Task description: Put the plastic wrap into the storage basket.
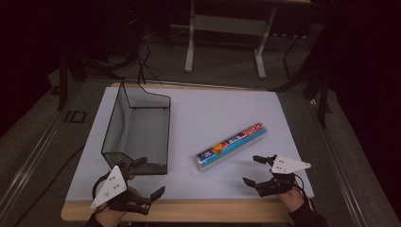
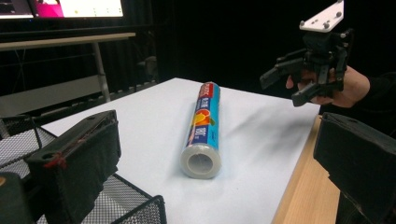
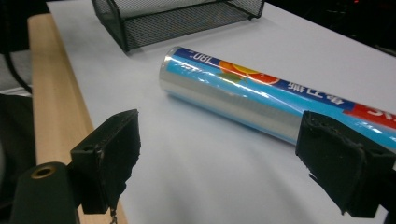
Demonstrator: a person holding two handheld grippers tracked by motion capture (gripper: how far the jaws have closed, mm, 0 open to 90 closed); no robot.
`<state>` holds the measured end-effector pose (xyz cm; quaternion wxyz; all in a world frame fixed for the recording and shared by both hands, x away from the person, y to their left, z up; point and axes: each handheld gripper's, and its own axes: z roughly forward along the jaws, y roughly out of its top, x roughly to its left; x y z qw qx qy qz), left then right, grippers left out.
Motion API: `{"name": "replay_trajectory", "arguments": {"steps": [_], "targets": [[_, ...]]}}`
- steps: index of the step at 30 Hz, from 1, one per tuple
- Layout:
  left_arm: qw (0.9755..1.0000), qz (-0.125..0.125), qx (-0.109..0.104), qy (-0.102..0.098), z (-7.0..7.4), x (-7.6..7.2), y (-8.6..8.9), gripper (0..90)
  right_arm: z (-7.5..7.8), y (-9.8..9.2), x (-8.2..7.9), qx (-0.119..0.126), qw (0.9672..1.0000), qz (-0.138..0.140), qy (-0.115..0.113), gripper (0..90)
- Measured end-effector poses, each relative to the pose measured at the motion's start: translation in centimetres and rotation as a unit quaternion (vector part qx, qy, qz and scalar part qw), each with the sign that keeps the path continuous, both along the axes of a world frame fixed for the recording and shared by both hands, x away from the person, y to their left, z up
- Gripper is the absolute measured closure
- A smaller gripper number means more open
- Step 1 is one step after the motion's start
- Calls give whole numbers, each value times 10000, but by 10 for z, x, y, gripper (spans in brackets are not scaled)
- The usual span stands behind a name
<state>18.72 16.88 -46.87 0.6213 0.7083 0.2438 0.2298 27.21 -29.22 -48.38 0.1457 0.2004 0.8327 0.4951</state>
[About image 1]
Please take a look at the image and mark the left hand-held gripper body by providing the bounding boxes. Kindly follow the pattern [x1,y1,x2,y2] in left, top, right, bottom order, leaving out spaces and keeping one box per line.
[90,159,153,216]

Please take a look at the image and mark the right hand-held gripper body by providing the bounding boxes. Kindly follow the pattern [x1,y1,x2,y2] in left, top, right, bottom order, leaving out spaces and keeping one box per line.
[255,154,312,199]

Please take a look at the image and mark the transparent dark plastic bin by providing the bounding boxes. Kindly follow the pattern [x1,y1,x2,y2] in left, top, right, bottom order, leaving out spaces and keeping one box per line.
[100,82,172,176]

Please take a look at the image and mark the blue plastic wrap box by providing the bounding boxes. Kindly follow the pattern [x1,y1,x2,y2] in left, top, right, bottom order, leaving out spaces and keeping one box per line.
[196,122,268,172]

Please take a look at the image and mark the person's right hand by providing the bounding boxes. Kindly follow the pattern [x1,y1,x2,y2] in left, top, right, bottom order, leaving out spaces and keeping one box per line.
[277,184,307,214]

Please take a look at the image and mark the person's left hand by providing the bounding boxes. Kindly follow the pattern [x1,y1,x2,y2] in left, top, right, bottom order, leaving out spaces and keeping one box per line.
[94,174,143,227]

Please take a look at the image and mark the wooden table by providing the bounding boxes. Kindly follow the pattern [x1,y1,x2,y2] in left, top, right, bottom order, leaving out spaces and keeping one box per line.
[61,82,317,224]

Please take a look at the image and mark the white table mat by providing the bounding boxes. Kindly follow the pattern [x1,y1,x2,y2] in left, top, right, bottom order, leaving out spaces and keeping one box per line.
[65,86,315,202]

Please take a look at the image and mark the black floor plate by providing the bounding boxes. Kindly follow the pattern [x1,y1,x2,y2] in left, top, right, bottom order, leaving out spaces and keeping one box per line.
[63,110,87,124]

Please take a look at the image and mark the black tripod stand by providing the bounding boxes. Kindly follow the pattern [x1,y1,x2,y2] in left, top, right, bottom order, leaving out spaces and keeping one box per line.
[270,18,333,129]

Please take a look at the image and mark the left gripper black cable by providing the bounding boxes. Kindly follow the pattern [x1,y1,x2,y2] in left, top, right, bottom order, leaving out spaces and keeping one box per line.
[91,174,112,202]

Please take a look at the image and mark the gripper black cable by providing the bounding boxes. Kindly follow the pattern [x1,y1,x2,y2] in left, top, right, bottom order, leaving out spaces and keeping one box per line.
[292,174,309,199]
[91,174,112,202]

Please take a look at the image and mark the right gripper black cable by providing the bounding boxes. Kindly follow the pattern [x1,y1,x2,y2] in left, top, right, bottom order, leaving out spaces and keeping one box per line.
[292,174,309,199]

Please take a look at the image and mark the metal floor rail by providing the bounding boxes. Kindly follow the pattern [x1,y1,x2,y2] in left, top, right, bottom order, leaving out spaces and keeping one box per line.
[306,97,371,227]
[0,105,70,216]

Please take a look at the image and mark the thin black floor cable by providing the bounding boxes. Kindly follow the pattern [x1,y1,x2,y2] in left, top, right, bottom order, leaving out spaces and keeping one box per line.
[12,145,86,227]

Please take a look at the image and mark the black floor cables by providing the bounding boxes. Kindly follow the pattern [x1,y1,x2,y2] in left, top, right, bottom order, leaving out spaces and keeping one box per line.
[133,37,165,85]

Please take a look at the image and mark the white desk frame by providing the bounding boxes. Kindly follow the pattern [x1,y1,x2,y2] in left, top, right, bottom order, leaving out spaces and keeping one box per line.
[183,0,279,80]

